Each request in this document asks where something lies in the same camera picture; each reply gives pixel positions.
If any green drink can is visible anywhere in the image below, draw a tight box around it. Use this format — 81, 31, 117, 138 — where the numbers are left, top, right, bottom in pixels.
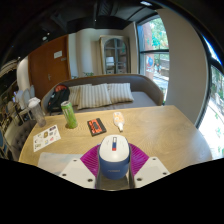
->
60, 100, 79, 130

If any striped cushion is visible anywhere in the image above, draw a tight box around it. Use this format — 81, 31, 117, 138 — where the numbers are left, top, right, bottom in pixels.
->
107, 82, 135, 104
68, 83, 93, 107
77, 83, 113, 110

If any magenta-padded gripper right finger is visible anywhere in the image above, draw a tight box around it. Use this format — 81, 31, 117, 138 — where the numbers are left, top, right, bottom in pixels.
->
128, 143, 171, 188

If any clear plastic shaker bottle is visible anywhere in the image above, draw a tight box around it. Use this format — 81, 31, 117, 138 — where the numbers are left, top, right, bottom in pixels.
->
27, 97, 47, 128

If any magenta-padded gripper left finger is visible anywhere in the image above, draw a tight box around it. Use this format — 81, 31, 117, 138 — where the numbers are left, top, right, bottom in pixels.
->
58, 143, 101, 190

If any brown wooden door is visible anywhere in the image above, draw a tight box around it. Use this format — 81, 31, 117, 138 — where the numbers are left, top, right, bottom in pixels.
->
27, 34, 72, 101

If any black-framed window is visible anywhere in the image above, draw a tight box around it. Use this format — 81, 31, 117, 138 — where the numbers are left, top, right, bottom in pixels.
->
136, 14, 170, 101

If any black backpack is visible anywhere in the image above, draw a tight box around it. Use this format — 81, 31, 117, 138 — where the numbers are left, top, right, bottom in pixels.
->
46, 83, 71, 114

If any white sticker sheet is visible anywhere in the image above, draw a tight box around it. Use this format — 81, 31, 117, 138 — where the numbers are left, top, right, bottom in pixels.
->
32, 124, 62, 153

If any black and red box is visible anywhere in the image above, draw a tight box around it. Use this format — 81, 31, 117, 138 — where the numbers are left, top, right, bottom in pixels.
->
86, 117, 107, 137

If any blue and white computer mouse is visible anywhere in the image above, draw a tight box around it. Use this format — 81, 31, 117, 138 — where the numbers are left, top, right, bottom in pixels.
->
97, 134, 132, 181

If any grey tufted chair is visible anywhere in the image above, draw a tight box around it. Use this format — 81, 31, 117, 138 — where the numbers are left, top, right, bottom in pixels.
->
3, 119, 38, 158

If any grey curved sofa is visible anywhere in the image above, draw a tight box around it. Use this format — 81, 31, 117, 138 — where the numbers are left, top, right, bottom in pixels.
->
40, 73, 165, 116

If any arched glass door cabinet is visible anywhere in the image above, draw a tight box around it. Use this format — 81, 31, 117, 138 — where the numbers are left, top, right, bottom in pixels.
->
98, 35, 131, 76

